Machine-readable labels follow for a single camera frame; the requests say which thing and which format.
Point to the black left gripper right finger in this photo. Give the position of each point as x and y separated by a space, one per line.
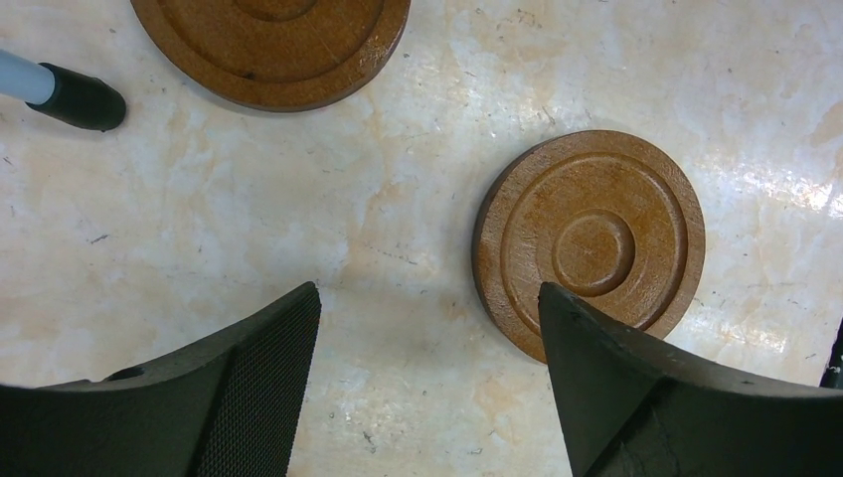
633 405

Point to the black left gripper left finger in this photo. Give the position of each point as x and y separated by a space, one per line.
226 405

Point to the dark brown wooden coaster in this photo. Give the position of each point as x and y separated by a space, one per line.
607 215

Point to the dark brown coaster near tripod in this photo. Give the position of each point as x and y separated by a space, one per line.
279 56

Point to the blue music stand with tripod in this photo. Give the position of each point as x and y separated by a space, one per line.
78 100

